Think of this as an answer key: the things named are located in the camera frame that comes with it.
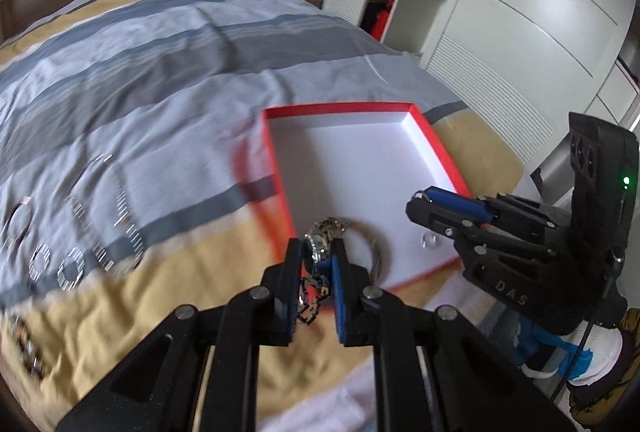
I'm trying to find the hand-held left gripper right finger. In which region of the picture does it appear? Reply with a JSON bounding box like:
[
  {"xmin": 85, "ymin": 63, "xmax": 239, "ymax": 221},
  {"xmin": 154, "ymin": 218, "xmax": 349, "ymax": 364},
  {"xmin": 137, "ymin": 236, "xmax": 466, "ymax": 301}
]
[{"xmin": 330, "ymin": 238, "xmax": 576, "ymax": 432}]

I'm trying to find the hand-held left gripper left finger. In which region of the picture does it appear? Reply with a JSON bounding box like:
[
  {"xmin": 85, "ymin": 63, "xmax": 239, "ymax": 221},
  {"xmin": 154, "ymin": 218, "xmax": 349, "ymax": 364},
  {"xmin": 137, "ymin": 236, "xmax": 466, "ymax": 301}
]
[{"xmin": 55, "ymin": 238, "xmax": 306, "ymax": 432}]

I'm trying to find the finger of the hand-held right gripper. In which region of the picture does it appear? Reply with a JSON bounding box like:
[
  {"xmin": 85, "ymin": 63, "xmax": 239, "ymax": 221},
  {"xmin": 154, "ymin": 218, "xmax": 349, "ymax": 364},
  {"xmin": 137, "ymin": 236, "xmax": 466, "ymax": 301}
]
[
  {"xmin": 405, "ymin": 193, "xmax": 558, "ymax": 270},
  {"xmin": 425, "ymin": 186, "xmax": 558, "ymax": 233}
]

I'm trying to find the red cardboard box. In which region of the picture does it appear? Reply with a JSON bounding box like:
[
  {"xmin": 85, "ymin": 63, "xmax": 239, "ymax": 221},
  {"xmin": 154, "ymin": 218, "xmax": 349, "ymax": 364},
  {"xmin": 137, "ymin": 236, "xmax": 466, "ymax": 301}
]
[{"xmin": 262, "ymin": 102, "xmax": 472, "ymax": 290}]

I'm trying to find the large silver link bracelet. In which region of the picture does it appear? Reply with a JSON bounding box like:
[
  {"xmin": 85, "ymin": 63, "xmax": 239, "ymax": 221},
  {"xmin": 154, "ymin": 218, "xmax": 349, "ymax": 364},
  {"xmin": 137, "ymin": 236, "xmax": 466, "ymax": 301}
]
[{"xmin": 67, "ymin": 153, "xmax": 146, "ymax": 263}]

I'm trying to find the small silver bead bracelet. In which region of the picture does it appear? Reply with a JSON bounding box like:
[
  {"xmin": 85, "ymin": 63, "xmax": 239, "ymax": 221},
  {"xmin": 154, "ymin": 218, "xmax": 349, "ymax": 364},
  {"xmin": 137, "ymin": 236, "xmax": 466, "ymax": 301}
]
[
  {"xmin": 56, "ymin": 252, "xmax": 90, "ymax": 289},
  {"xmin": 29, "ymin": 246, "xmax": 52, "ymax": 280}
]

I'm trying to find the amber bangle bracelet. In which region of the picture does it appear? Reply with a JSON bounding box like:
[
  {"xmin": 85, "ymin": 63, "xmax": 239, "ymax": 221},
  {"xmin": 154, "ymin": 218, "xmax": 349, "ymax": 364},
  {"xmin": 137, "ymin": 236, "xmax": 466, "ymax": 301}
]
[{"xmin": 7, "ymin": 314, "xmax": 48, "ymax": 380}]

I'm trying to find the thin silver chain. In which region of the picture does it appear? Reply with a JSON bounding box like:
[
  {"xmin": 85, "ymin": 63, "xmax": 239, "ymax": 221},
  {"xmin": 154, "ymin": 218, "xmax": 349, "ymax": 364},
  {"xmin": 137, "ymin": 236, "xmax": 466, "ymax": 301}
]
[{"xmin": 0, "ymin": 196, "xmax": 32, "ymax": 245}]

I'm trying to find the pale grey container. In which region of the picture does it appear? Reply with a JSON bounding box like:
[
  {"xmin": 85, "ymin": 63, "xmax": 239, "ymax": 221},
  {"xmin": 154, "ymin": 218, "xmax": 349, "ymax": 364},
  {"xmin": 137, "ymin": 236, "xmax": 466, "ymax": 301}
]
[{"xmin": 529, "ymin": 151, "xmax": 576, "ymax": 213}]

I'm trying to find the white blue sneaker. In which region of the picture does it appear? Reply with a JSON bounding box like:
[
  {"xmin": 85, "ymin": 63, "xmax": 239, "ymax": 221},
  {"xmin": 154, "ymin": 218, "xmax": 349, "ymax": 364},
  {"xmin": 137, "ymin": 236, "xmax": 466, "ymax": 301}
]
[{"xmin": 514, "ymin": 312, "xmax": 628, "ymax": 385}]

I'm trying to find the white wardrobe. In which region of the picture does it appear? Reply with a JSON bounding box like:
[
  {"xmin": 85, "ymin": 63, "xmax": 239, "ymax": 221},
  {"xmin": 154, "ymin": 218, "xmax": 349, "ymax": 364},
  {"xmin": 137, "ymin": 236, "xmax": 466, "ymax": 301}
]
[{"xmin": 300, "ymin": 0, "xmax": 640, "ymax": 213}]

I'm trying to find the red bag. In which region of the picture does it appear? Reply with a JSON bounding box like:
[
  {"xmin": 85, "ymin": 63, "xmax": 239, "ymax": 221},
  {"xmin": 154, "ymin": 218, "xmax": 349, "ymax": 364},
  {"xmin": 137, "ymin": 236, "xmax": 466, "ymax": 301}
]
[{"xmin": 372, "ymin": 0, "xmax": 396, "ymax": 41}]

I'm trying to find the dark brown shoe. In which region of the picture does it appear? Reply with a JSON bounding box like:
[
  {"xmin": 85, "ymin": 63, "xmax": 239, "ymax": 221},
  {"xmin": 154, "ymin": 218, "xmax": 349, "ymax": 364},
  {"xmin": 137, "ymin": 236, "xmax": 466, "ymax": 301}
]
[{"xmin": 567, "ymin": 377, "xmax": 640, "ymax": 432}]

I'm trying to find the striped bed blanket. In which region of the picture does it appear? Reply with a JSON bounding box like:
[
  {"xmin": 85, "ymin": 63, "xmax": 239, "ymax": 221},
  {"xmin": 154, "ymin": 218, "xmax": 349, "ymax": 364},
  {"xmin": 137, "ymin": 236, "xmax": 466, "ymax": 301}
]
[{"xmin": 0, "ymin": 0, "xmax": 546, "ymax": 432}]

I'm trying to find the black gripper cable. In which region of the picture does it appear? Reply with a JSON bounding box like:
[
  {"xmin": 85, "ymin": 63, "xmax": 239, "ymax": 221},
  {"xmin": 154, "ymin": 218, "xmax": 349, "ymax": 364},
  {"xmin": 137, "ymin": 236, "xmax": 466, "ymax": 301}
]
[{"xmin": 550, "ymin": 257, "xmax": 626, "ymax": 408}]

